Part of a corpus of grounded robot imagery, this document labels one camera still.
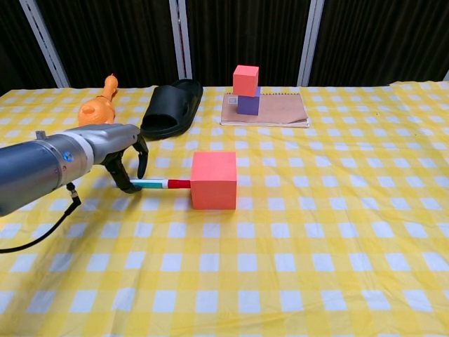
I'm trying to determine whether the white marker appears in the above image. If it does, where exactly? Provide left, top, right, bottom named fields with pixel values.
left=129, top=178, right=193, bottom=191

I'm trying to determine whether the yellow checkered tablecloth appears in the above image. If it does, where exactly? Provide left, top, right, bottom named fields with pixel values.
left=0, top=81, right=449, bottom=337

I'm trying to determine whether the black slide slipper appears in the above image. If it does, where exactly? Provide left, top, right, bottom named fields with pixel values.
left=139, top=79, right=204, bottom=140

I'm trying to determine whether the brown spiral notebook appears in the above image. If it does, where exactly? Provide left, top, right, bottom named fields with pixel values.
left=219, top=91, right=311, bottom=128

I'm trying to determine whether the large red foam cube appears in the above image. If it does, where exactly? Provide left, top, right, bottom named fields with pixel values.
left=190, top=151, right=238, bottom=211

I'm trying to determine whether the black pleated curtain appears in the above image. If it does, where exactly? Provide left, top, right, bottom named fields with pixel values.
left=0, top=0, right=449, bottom=95

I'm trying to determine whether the orange rubber chicken toy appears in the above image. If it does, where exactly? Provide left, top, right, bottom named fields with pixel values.
left=77, top=73, right=119, bottom=128

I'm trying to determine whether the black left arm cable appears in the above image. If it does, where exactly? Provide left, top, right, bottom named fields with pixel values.
left=0, top=182, right=82, bottom=254

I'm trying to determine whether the small red foam cube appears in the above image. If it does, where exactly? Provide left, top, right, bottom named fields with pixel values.
left=232, top=65, right=260, bottom=98

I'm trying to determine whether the purple foam cube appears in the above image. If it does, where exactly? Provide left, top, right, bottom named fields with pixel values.
left=236, top=86, right=262, bottom=117

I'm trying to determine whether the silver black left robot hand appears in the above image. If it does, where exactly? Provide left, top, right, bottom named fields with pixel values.
left=89, top=122, right=150, bottom=195

